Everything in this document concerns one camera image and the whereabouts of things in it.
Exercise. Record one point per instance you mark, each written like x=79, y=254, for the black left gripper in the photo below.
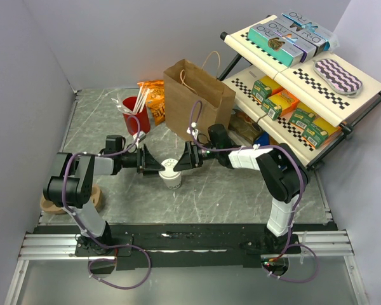
x=151, y=166

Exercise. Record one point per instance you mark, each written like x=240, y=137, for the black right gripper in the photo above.
x=191, y=157

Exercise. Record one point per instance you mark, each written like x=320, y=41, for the white plastic cup lid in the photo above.
x=168, y=172

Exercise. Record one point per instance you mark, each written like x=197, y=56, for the white paper coffee cup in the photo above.
x=172, y=182

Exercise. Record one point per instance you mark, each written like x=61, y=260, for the brown paper bag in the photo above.
x=193, y=95

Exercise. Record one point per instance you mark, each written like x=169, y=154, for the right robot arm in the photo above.
x=284, y=175

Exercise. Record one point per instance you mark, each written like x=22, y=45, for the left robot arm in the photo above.
x=70, y=182

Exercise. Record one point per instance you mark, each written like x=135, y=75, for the red plastic cup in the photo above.
x=142, y=118

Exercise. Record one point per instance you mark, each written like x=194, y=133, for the orange chip bag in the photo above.
x=155, y=99

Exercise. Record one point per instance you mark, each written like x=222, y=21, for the brown snack bag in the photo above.
x=244, y=126

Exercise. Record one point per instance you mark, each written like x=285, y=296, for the white paper-wrapped straw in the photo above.
x=144, y=100
x=138, y=103

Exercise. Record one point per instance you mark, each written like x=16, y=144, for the blue snack packet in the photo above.
x=265, y=140

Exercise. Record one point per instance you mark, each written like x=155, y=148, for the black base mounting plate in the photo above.
x=181, y=245

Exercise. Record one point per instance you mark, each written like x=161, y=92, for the green yellow juice box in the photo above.
x=302, y=117
x=274, y=106
x=315, y=135
x=264, y=88

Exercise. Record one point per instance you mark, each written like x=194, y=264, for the orange snack box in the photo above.
x=289, y=101

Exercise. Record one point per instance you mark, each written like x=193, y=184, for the cream two-tier display shelf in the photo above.
x=252, y=62

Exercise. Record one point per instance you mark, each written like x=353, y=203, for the teal cookie box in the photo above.
x=275, y=45

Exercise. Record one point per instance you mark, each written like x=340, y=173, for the purple cookie box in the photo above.
x=309, y=50

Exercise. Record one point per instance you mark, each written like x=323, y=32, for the purple wavy sleep mask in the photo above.
x=339, y=80

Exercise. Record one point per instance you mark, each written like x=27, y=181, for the blue cookie box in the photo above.
x=313, y=27

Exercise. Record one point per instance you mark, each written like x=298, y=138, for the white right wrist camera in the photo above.
x=192, y=130

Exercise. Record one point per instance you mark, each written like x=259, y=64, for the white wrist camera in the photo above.
x=192, y=130
x=139, y=136

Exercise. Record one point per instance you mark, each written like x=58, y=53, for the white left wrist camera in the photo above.
x=139, y=136

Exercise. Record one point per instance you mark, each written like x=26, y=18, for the aluminium rail frame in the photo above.
x=39, y=247

